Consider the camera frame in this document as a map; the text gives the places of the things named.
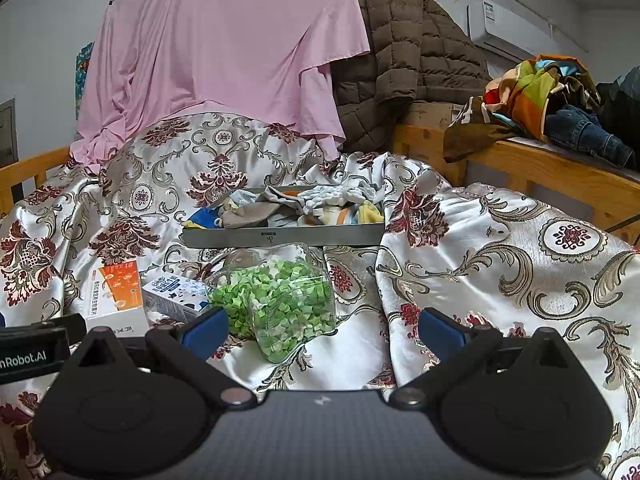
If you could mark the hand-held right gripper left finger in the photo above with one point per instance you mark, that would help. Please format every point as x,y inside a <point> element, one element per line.
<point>205,334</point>

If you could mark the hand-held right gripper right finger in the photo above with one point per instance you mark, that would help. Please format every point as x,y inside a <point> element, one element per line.
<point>440,334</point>

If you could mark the grey metal tray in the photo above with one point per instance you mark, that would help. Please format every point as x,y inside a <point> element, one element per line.
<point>280,237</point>

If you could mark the white and blue carton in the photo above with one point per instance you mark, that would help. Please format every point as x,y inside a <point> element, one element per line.
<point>175,297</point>

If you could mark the floral satin blanket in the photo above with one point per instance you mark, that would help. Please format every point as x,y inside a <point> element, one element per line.
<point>500,260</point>

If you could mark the orange and white box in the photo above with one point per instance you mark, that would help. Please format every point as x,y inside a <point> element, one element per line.
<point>115,295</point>

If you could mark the grey sock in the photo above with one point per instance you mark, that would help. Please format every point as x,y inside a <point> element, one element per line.
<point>255,207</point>

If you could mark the white knit glove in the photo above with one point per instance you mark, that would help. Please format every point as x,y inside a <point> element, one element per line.
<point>340,195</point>

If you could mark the brown printed cloth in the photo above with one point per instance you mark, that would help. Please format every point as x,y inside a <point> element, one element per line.
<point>475,130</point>

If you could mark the cardboard box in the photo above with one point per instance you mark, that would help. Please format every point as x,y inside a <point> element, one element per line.
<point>432,115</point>

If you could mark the blue jeans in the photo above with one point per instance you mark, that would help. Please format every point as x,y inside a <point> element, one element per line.
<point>590,135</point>

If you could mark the colourful patchwork cloth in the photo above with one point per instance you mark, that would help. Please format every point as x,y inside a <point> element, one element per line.
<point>535,95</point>

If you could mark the brown quilted jacket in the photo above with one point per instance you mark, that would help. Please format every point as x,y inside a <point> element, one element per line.
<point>400,60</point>

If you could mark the pink bed sheet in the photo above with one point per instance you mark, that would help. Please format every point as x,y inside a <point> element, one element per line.
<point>225,45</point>

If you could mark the dark jacket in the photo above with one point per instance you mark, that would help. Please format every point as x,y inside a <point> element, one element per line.
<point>622,100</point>

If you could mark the white air conditioner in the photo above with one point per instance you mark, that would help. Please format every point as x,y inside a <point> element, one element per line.
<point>505,30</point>

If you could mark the wooden bed rail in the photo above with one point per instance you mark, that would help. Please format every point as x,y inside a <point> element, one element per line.
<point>30,170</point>

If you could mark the wooden bed frame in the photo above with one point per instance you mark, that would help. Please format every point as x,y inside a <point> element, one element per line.
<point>550,175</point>

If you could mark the grey wall panel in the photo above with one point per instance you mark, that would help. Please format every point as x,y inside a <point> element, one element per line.
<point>7,132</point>

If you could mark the blue patterned wall poster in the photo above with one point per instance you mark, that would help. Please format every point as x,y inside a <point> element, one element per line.
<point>84,80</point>

